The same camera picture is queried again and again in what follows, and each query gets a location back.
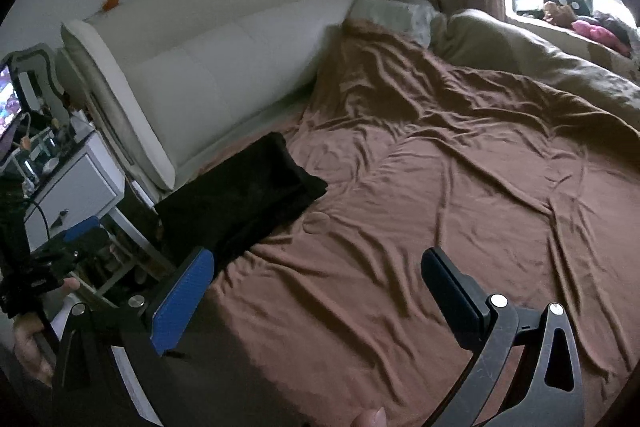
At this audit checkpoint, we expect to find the black garment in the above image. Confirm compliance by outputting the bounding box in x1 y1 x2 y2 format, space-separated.
155 132 328 268

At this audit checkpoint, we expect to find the person left hand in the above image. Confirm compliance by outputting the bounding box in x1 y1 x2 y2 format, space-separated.
10 277 80 392

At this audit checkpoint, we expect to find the white nightstand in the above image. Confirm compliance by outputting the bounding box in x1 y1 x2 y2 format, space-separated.
8 130 174 306

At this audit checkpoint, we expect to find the brown bed sheet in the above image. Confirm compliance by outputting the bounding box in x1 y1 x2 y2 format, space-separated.
170 22 639 426

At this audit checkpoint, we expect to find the monitor screen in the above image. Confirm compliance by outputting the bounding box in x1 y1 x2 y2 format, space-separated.
0 65 22 136

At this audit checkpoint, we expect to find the beige quilt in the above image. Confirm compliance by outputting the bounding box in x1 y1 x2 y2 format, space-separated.
431 10 639 129

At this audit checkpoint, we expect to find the white pillow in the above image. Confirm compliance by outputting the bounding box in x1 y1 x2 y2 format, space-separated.
347 0 440 48

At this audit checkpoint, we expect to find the stuffed toy on sill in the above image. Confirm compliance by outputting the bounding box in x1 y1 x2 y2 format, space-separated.
542 0 592 28

